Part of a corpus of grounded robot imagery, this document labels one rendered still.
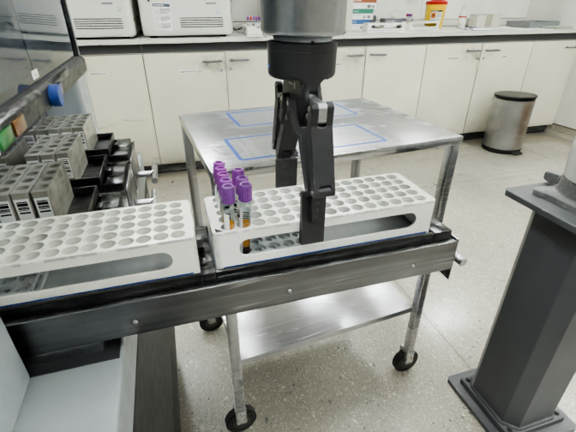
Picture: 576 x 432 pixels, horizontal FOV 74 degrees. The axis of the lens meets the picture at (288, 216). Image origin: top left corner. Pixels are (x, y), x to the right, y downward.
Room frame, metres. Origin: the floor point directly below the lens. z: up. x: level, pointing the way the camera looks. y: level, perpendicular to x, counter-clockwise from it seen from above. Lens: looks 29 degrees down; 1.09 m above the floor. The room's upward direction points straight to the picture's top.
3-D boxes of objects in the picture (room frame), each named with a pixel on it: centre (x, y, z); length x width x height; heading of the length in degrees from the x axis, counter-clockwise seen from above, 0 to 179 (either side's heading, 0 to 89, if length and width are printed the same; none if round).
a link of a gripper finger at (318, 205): (0.38, -0.03, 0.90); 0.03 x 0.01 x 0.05; 17
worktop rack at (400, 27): (3.21, -0.72, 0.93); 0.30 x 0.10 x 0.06; 99
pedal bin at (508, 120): (3.14, -1.82, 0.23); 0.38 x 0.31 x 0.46; 17
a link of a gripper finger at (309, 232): (0.40, -0.03, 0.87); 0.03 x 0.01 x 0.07; 107
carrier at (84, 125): (0.79, 0.43, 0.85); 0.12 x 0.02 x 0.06; 16
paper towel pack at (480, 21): (3.92, -1.80, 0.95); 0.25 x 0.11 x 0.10; 103
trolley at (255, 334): (0.98, -0.06, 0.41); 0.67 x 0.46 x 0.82; 111
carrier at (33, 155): (0.63, 0.43, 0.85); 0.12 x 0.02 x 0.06; 16
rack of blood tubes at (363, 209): (0.46, -0.04, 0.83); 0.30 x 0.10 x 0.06; 107
